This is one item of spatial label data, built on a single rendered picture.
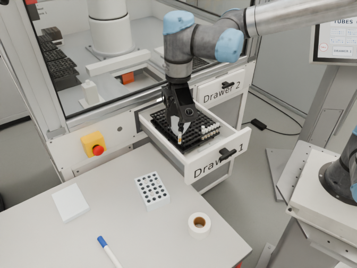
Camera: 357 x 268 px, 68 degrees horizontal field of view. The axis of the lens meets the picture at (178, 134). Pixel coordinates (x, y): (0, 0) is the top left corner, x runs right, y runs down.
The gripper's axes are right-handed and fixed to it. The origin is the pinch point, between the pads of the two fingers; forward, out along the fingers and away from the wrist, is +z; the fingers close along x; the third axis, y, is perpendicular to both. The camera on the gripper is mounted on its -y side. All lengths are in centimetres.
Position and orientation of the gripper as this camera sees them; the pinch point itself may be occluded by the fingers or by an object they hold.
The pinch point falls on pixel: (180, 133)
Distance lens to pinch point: 83.4
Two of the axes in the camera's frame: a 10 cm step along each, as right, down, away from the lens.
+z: 0.0, 7.5, 6.6
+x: -9.3, 2.3, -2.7
